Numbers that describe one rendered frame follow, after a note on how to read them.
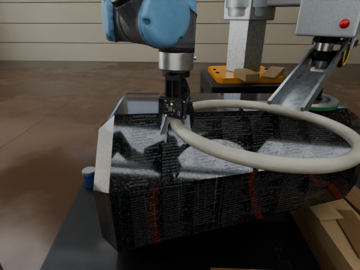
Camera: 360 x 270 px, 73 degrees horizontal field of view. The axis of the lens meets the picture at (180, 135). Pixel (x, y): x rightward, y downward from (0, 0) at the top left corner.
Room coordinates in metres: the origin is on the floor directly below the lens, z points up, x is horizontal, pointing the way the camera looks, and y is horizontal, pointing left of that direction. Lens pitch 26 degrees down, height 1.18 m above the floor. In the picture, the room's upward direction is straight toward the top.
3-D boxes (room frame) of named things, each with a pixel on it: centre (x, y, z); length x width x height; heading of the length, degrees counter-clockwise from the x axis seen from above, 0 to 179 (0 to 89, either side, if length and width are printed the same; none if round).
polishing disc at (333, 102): (1.12, -0.63, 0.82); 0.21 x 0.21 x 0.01
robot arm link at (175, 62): (0.64, 0.01, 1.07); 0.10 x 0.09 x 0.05; 80
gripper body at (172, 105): (0.63, 0.01, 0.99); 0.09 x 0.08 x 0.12; 171
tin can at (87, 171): (1.53, 0.68, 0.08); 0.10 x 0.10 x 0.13
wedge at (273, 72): (1.83, -0.68, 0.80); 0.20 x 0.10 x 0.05; 141
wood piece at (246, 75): (1.74, -0.47, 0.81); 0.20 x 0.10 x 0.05; 11
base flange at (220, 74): (1.99, -0.50, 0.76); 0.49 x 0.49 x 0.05; 3
